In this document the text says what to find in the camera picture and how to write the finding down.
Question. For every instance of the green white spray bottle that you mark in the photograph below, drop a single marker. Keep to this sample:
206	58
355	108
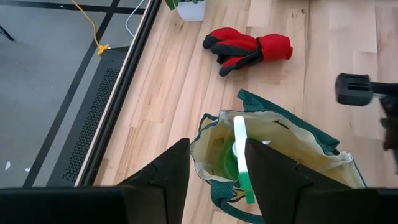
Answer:
240	130

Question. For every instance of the black table edge rail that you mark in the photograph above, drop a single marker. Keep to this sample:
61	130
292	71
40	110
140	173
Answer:
124	87

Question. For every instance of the beige green gardening bag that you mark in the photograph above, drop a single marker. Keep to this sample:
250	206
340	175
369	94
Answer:
298	146

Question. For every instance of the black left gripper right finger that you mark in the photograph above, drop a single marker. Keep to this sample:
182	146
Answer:
273	180

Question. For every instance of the black perforated box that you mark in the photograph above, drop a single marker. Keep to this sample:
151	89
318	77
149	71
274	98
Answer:
93	124

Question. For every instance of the red black gardening glove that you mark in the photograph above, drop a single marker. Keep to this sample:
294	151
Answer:
267	48

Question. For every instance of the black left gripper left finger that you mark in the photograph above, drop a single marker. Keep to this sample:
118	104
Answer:
174	174

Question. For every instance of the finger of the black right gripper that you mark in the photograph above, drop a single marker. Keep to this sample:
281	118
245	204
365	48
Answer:
391	124
353	89

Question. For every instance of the white plant pot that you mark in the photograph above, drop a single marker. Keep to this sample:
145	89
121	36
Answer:
191	11

